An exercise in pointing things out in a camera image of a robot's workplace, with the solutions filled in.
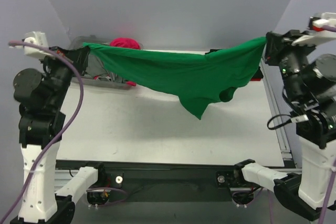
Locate green t shirt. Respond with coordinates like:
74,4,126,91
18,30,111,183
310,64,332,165
83,37,266,119

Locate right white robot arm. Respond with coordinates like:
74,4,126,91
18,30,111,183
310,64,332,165
232,30,335,223

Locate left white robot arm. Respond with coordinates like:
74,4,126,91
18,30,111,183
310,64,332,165
12,46,107,223

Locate grey t shirt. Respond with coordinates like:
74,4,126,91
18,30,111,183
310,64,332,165
84,54,126,83

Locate clear plastic bin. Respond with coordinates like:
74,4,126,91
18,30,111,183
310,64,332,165
69,35,133,90

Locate pink t shirt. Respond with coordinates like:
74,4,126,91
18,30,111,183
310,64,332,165
109,37,142,50

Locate folded black t shirt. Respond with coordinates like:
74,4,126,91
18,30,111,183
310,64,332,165
205,49,221,55

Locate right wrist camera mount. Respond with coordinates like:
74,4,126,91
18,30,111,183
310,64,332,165
291,12,335,46

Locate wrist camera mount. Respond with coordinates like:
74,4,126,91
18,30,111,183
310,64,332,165
291,12,335,46
9,31,51,60

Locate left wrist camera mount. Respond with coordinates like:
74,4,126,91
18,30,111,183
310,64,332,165
9,31,51,60

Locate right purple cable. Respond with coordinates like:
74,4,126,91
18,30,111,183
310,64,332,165
267,24,336,224

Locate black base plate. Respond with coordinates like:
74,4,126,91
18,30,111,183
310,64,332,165
56,160,261,203

